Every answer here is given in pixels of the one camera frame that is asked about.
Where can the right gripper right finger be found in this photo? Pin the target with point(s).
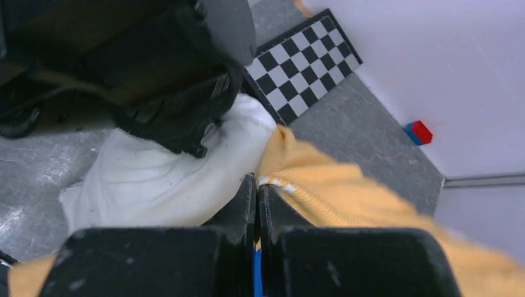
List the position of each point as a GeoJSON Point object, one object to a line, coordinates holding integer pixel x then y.
{"type": "Point", "coordinates": [299, 259]}

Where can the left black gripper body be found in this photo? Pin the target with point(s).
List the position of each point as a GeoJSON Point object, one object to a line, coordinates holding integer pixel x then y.
{"type": "Point", "coordinates": [178, 119]}

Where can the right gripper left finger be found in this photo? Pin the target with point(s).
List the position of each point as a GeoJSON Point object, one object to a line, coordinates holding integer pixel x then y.
{"type": "Point", "coordinates": [214, 259]}

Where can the blue yellow pillowcase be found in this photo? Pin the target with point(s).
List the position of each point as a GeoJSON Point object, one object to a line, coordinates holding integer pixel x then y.
{"type": "Point", "coordinates": [329, 194]}

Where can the white pillow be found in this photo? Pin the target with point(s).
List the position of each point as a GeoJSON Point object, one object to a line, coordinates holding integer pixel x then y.
{"type": "Point", "coordinates": [136, 182]}

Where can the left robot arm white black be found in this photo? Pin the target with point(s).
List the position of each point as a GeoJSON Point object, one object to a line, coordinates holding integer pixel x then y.
{"type": "Point", "coordinates": [159, 70]}

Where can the black white checkerboard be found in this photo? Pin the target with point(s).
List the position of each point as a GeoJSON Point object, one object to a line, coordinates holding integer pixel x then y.
{"type": "Point", "coordinates": [293, 71]}

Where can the red blue block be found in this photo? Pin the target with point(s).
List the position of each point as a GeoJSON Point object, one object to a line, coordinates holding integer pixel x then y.
{"type": "Point", "coordinates": [418, 133]}

